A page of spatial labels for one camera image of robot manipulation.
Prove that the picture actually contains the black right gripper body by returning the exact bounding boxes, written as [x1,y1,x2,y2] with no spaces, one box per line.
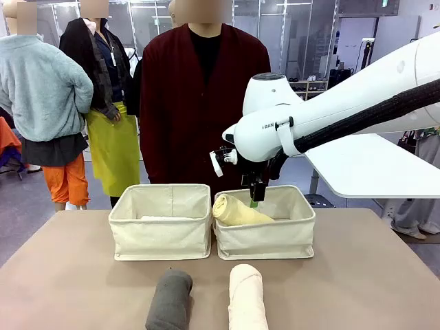
[240,159,276,187]

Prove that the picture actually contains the yellow towel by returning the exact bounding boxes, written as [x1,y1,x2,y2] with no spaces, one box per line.
[212,193,276,227]

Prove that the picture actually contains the white towel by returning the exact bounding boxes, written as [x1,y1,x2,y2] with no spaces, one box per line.
[139,214,207,221]

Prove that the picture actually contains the pale pink towel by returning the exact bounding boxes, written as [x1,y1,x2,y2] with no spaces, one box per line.
[228,263,269,330]

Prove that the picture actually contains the grey towel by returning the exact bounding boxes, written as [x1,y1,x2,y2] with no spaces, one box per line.
[145,269,193,330]

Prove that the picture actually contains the cream fabric basket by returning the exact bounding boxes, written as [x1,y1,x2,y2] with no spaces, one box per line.
[108,184,212,261]
[212,185,316,261]

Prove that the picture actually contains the person in maroon cardigan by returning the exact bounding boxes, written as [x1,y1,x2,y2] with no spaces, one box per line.
[139,0,272,188]

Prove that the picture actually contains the wooden shoe rack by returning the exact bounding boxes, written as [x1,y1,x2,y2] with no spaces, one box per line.
[288,76,329,102]

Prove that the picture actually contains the white table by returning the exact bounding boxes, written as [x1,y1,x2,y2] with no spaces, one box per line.
[304,133,440,199]

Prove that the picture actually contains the black equipment cases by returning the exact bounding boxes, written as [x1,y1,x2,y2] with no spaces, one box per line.
[329,67,357,91]

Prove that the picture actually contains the figure in black clothing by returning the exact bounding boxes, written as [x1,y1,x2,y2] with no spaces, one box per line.
[131,0,188,118]

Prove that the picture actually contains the mannequin with yellow skirt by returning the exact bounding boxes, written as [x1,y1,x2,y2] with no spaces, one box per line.
[58,0,142,208]

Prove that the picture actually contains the black tripod pole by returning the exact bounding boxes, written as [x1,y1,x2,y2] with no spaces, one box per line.
[359,38,375,69]

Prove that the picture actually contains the mannequin in blue fleece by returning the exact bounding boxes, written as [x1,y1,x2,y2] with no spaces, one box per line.
[0,0,94,211]

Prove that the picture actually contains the orange fabric garment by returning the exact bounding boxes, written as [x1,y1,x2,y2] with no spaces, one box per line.
[0,116,24,169]

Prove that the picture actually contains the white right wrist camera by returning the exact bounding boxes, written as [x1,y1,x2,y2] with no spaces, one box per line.
[209,146,239,177]

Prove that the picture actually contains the black braided cable sleeve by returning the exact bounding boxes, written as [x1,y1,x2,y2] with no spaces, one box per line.
[269,78,440,180]

